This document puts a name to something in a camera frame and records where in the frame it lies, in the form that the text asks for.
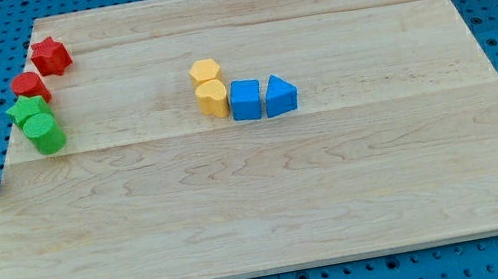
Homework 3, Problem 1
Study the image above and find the yellow hexagon block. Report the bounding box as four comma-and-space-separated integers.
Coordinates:
189, 59, 223, 89

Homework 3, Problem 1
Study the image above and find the yellow heart block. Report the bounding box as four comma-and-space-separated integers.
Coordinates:
194, 79, 230, 118

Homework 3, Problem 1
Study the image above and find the green star block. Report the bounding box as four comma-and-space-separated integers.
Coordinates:
6, 95, 53, 129

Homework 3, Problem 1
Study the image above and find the green cylinder block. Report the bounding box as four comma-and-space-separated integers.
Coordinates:
22, 113, 67, 155

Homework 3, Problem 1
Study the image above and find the red cylinder block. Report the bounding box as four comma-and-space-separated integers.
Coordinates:
11, 72, 52, 102

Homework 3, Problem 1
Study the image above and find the red star block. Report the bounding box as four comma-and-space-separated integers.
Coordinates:
30, 37, 73, 76

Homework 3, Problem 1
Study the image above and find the blue cube block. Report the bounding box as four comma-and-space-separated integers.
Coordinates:
230, 79, 262, 121

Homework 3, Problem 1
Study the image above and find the blue triangle block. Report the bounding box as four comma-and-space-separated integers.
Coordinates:
265, 75, 298, 118

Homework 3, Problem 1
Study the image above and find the wooden board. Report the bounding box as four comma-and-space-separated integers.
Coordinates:
0, 0, 498, 279

